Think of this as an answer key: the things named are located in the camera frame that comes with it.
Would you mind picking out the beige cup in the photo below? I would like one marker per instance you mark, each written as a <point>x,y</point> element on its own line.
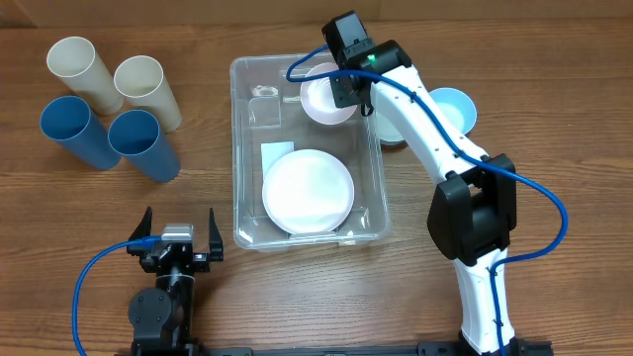
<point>75,62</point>
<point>142,81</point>

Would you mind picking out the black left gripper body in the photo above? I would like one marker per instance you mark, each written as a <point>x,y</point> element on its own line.
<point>201,263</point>

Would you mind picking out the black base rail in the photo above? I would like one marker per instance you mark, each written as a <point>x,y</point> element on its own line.
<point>430,348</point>

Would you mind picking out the grey small bowl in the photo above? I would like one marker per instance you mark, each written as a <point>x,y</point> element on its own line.
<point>387,132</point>

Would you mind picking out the light blue small bowl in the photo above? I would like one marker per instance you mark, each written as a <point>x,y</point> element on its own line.
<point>457,107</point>

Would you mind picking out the pink small bowl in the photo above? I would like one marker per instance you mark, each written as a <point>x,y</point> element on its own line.
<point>318,102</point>

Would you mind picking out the blue cup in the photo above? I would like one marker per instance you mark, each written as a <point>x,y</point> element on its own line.
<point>138,137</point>
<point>71,123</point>

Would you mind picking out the clear plastic storage bin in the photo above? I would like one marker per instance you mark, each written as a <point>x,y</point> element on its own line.
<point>266,107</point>

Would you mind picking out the pink plate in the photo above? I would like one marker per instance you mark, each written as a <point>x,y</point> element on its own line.
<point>308,191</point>

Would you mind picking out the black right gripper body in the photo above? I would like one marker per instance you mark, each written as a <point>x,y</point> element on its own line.
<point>345,95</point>

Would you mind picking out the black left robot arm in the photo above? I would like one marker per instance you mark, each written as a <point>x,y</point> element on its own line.
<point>162,316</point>

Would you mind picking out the beige cup rear right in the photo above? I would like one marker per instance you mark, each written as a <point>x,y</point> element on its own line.
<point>142,81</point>

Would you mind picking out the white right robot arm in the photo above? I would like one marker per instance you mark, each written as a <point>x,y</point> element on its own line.
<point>473,209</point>

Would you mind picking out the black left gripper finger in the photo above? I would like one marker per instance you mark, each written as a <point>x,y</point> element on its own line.
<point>143,229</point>
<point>216,244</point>

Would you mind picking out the beige cup rear left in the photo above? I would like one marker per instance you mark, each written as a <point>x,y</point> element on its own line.
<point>75,62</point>

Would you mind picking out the white label in bin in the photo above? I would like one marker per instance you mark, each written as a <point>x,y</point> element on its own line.
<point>271,152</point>

